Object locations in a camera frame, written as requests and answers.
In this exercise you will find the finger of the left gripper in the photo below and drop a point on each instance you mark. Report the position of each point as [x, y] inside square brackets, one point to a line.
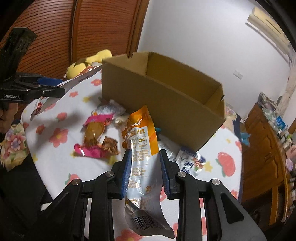
[49, 81]
[46, 91]

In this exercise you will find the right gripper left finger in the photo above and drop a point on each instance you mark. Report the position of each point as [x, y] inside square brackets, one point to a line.
[83, 210]

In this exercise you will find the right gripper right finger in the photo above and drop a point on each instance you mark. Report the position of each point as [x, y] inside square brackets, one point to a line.
[225, 217]

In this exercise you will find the white orange snack packet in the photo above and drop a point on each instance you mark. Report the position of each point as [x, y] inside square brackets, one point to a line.
[45, 102]

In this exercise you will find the pink chicken snack packet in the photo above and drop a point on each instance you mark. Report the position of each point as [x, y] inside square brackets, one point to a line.
[94, 135]

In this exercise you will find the white blue snack pouch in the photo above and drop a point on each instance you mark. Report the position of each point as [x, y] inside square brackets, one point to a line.
[189, 161]

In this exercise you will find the orange silver snack pouch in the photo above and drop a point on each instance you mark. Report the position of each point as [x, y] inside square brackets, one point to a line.
[144, 181]

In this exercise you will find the teal candy wrapper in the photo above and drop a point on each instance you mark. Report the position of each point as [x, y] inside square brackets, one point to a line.
[158, 130]

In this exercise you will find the silver red snack pouch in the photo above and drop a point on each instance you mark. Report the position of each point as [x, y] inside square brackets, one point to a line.
[110, 107]

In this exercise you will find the copper foil snack packet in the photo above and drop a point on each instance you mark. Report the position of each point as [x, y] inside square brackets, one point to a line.
[110, 145]

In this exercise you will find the person's left hand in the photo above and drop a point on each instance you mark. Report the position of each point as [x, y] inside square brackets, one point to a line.
[7, 117]

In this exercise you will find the yellow plush toy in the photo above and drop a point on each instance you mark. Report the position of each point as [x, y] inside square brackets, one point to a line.
[77, 67]

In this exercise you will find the wooden sideboard cabinet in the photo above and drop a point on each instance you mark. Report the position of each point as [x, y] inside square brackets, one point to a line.
[266, 180]

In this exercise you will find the red-brown louvered wardrobe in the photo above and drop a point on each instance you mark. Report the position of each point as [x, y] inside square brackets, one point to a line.
[70, 30]

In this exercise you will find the white fruit-print cloth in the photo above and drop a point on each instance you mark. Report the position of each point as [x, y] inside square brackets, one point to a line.
[52, 135]

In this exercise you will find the brown cardboard box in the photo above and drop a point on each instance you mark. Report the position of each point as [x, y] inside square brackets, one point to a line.
[171, 97]

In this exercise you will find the beige curtain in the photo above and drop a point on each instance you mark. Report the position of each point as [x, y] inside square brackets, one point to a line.
[286, 97]

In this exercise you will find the white wall switch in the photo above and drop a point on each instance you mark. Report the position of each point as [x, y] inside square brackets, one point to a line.
[238, 74]

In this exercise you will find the wall air conditioner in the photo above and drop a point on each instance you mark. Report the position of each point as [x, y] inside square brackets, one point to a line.
[270, 28]

